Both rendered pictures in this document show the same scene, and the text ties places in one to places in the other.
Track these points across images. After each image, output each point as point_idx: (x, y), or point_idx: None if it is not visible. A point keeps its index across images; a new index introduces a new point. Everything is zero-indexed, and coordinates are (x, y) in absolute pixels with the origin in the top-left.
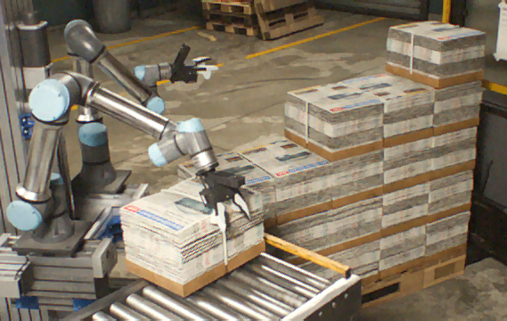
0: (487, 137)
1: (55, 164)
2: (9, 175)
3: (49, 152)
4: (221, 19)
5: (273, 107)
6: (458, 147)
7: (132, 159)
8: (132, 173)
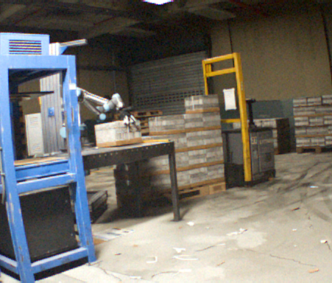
0: (230, 143)
1: None
2: (57, 133)
3: None
4: None
5: None
6: (214, 136)
7: (89, 185)
8: (90, 187)
